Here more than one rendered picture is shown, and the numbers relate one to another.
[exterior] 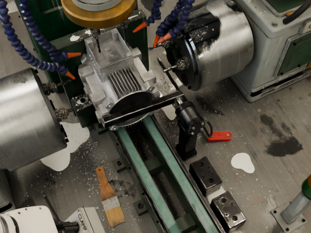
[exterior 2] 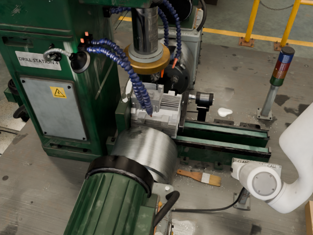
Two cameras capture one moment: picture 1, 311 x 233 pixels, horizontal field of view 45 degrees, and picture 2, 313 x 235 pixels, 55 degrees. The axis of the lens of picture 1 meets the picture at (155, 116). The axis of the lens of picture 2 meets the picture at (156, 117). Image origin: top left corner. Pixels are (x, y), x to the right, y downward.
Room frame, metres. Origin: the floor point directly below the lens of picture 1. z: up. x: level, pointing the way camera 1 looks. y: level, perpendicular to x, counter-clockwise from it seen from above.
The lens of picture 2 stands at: (0.14, 0.86, 1.99)
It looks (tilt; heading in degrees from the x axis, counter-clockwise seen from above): 47 degrees down; 306
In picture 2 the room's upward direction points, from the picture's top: straight up
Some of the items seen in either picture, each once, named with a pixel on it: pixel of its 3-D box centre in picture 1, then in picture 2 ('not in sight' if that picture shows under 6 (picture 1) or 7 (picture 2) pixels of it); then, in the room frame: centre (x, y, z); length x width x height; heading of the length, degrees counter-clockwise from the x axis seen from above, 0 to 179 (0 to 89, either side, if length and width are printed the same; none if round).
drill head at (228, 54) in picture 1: (212, 41); (168, 64); (0.83, -0.19, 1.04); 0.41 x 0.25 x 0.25; 115
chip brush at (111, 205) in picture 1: (108, 194); (199, 176); (0.42, 0.16, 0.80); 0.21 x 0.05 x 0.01; 20
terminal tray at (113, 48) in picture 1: (109, 56); (147, 97); (0.72, 0.13, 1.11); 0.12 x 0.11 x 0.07; 25
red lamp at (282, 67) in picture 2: not in sight; (282, 63); (0.33, -0.39, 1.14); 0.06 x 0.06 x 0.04
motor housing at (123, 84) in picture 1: (118, 85); (157, 113); (0.69, 0.11, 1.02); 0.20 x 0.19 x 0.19; 25
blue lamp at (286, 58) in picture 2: not in sight; (286, 55); (0.33, -0.39, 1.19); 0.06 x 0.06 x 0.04
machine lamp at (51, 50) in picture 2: not in sight; (66, 57); (0.80, 0.42, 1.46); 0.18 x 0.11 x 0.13; 25
